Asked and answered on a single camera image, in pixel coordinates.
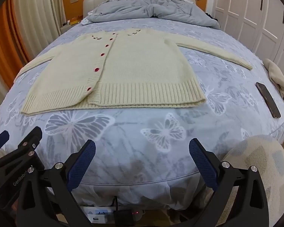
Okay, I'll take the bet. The bed with butterfly sheet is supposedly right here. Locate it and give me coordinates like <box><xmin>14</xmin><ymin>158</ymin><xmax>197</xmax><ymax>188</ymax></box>
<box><xmin>0</xmin><ymin>16</ymin><xmax>284</xmax><ymax>208</ymax></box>

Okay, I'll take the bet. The white power strip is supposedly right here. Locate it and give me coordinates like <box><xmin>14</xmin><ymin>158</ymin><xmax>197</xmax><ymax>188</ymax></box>
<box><xmin>82</xmin><ymin>206</ymin><xmax>144</xmax><ymax>225</ymax></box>

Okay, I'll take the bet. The cream cloth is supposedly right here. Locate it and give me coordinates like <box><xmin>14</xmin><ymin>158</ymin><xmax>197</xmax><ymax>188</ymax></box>
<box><xmin>262</xmin><ymin>59</ymin><xmax>284</xmax><ymax>113</ymax></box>

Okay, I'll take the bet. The black power adapter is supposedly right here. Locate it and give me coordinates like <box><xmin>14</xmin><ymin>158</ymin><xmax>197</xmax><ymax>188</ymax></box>
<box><xmin>114</xmin><ymin>209</ymin><xmax>136</xmax><ymax>226</ymax></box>

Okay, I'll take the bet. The cream knit cardigan sweater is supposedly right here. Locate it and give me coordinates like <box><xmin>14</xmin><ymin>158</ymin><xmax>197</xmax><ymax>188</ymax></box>
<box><xmin>15</xmin><ymin>28</ymin><xmax>254</xmax><ymax>117</ymax></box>

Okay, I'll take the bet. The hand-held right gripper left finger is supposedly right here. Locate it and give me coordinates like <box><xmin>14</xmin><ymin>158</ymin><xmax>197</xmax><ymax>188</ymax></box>
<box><xmin>15</xmin><ymin>139</ymin><xmax>96</xmax><ymax>227</ymax></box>

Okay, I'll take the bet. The dark smartphone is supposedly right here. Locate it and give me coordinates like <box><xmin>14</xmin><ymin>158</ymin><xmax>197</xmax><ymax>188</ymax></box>
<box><xmin>256</xmin><ymin>82</ymin><xmax>281</xmax><ymax>119</ymax></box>

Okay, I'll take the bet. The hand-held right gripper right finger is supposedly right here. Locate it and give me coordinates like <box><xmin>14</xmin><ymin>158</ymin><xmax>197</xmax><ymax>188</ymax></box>
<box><xmin>189</xmin><ymin>138</ymin><xmax>270</xmax><ymax>227</ymax></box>

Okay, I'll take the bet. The white nightstand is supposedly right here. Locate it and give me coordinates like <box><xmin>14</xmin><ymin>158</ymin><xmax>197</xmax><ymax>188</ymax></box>
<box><xmin>60</xmin><ymin>20</ymin><xmax>86</xmax><ymax>36</ymax></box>

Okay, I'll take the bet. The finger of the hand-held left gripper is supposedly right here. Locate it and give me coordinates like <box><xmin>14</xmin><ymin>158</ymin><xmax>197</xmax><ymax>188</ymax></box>
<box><xmin>0</xmin><ymin>131</ymin><xmax>10</xmax><ymax>163</ymax></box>
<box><xmin>0</xmin><ymin>126</ymin><xmax>45</xmax><ymax>171</ymax></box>

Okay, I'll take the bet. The white sheer curtain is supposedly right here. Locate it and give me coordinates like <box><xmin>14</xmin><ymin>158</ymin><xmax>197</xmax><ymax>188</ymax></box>
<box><xmin>12</xmin><ymin>0</ymin><xmax>67</xmax><ymax>63</ymax></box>

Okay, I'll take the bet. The orange curtain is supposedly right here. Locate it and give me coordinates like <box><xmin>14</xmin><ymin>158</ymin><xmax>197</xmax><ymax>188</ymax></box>
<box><xmin>0</xmin><ymin>1</ymin><xmax>31</xmax><ymax>89</ymax></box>

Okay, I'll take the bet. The white panelled wardrobe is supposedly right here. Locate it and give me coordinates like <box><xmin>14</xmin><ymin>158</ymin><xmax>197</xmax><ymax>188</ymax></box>
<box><xmin>205</xmin><ymin>0</ymin><xmax>284</xmax><ymax>81</ymax></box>

